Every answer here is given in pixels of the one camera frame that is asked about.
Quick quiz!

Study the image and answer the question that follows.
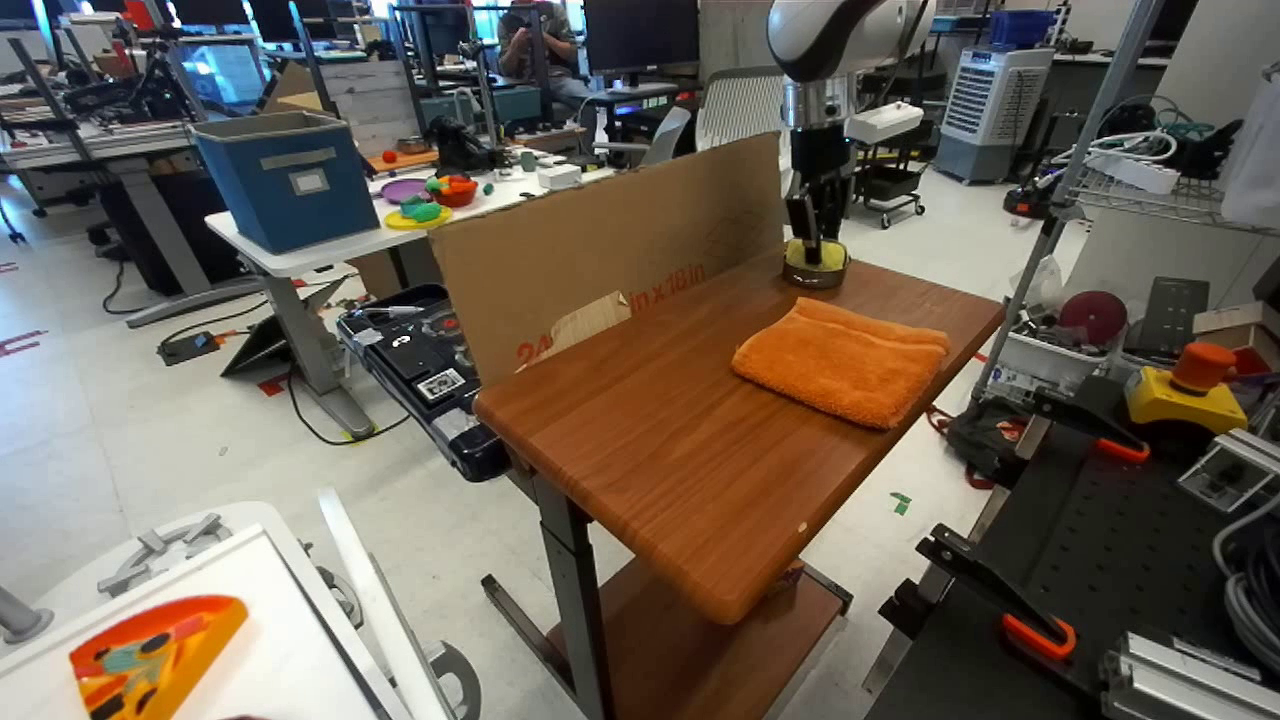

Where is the yellow toy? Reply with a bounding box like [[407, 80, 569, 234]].
[[378, 206, 455, 238]]

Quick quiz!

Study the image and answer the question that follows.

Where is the purple toy plate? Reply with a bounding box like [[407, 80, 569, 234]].
[[370, 177, 433, 206]]

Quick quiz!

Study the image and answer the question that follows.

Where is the orange triangular toy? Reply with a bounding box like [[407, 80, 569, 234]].
[[64, 593, 250, 720]]

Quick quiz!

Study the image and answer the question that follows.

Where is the silver metal bowl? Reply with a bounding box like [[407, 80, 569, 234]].
[[775, 234, 857, 290]]

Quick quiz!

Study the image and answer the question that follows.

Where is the grey metal bracket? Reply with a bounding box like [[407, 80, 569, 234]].
[[92, 511, 234, 599]]

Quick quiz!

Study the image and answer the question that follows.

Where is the white height-adjustable desk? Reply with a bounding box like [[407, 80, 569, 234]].
[[203, 157, 621, 445]]

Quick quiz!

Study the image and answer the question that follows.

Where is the blue storage bin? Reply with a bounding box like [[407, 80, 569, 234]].
[[188, 109, 385, 260]]

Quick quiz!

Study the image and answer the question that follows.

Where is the grey metal pole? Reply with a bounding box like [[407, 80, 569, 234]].
[[966, 0, 1168, 409]]

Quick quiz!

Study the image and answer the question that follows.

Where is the black computer monitor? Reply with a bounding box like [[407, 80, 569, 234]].
[[579, 0, 705, 80]]

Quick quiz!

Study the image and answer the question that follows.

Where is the seated person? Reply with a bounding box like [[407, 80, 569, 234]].
[[497, 0, 592, 113]]

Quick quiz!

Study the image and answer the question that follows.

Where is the orange folded towel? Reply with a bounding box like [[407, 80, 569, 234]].
[[726, 296, 954, 433]]

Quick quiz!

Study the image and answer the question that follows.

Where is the yellow emergency stop button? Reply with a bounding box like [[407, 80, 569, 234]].
[[1123, 338, 1253, 440]]

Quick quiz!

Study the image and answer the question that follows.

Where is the black perforated breadboard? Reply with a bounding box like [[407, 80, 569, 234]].
[[860, 394, 1280, 720]]

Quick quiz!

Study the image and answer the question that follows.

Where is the brown cardboard panel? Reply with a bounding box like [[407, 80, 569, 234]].
[[426, 128, 791, 392]]

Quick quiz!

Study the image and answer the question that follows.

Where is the red toy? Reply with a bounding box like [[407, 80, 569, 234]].
[[426, 170, 478, 212]]

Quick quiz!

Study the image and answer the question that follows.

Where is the black rolling cart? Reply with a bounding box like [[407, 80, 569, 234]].
[[847, 94, 932, 233]]

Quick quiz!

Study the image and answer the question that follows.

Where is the grey table leg frame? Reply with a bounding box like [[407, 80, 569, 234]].
[[475, 467, 621, 720]]

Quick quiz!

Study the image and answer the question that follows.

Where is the white tray table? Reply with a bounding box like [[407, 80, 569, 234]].
[[0, 494, 489, 720]]

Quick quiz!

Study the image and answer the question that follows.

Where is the red round disc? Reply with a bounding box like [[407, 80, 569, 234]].
[[1054, 286, 1132, 346]]

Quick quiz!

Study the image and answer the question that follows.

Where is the white portable air cooler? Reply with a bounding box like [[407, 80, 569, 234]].
[[929, 44, 1058, 188]]

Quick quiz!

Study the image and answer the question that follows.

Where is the open laptop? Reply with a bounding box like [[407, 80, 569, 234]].
[[167, 32, 279, 118]]

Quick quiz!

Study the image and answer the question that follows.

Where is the wooden lower shelf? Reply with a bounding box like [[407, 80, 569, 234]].
[[597, 557, 857, 720]]

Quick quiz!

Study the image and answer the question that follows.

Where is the black clamp orange handle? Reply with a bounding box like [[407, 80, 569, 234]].
[[946, 384, 1157, 486], [910, 519, 1082, 673]]

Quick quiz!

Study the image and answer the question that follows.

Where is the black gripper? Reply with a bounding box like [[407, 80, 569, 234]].
[[783, 118, 857, 256]]

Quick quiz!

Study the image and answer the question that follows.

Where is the yellow object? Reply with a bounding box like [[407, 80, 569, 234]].
[[783, 234, 853, 273]]

